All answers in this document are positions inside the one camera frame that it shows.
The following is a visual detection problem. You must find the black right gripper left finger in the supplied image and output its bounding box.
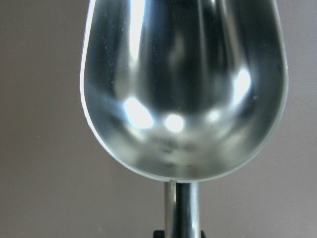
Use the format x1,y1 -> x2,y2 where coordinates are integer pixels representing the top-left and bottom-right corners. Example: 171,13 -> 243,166
153,230 -> 165,238

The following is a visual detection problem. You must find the stainless steel ice scoop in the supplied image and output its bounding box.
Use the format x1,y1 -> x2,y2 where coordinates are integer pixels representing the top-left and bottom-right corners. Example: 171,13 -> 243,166
80,0 -> 288,238

